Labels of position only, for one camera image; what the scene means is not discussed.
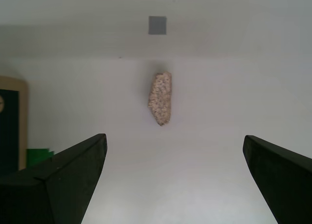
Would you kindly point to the brown cardboard box with flaps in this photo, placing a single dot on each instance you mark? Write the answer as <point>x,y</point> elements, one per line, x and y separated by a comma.
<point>9,126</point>

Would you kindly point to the green tape square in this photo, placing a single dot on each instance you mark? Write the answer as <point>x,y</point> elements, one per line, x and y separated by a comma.
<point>36,157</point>

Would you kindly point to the speckled beige rock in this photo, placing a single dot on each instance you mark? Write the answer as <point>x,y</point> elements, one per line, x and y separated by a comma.
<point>161,99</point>

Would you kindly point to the grey tape square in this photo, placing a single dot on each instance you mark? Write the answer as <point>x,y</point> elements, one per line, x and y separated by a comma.
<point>157,25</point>

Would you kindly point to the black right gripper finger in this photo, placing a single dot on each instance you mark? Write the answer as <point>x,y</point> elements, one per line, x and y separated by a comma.
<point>61,185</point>
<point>285,182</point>

